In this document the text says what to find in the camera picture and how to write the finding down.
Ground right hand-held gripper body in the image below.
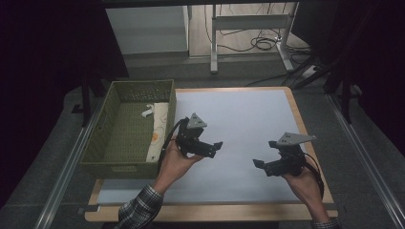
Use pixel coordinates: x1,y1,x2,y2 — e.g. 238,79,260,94
263,131,318,177

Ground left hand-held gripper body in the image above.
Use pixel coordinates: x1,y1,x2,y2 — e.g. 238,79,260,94
175,112,218,159

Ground cream cloth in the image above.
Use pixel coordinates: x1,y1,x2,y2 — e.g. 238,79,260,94
140,101,170,163

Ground green woven plastic basket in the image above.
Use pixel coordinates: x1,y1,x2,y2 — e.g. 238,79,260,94
79,79,178,180

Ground white foam mat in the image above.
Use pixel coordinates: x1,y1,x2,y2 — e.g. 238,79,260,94
96,89,324,206

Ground wooden table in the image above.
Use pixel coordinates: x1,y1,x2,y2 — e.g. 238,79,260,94
84,86,339,223

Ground white power strip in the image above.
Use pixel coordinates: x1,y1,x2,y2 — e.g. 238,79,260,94
300,64,320,79

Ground black tripod stand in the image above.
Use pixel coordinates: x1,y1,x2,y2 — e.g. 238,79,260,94
291,31,365,126

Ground white cabinet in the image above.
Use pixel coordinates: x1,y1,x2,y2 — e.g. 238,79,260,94
105,5,190,56

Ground dark curtain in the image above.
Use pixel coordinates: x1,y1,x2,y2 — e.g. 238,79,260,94
290,0,405,156
0,0,130,209

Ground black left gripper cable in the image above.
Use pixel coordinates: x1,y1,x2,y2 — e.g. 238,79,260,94
158,116,189,174

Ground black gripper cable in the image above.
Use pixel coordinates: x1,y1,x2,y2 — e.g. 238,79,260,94
158,116,189,174
303,152,326,198

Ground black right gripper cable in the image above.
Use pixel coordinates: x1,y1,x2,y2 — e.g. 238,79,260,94
303,152,326,198

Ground aluminium floor rail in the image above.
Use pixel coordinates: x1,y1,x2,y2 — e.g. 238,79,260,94
32,98,107,229
326,94,405,229

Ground black floor cables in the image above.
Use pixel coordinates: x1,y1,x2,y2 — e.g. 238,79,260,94
203,3,311,65

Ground white metal desk frame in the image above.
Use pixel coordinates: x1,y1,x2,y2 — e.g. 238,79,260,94
209,1,301,75

